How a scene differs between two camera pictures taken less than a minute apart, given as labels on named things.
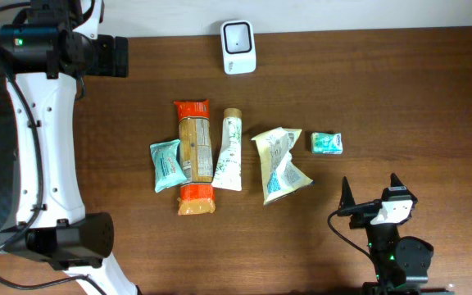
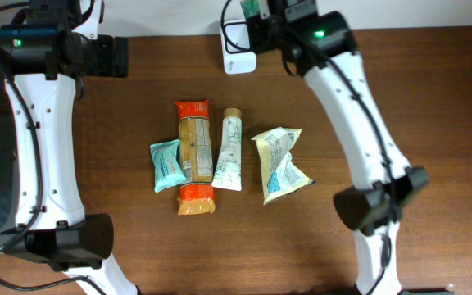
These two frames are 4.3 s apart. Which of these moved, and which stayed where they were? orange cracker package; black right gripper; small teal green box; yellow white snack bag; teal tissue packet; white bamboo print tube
Moved: small teal green box; black right gripper
Stayed: orange cracker package; yellow white snack bag; white bamboo print tube; teal tissue packet
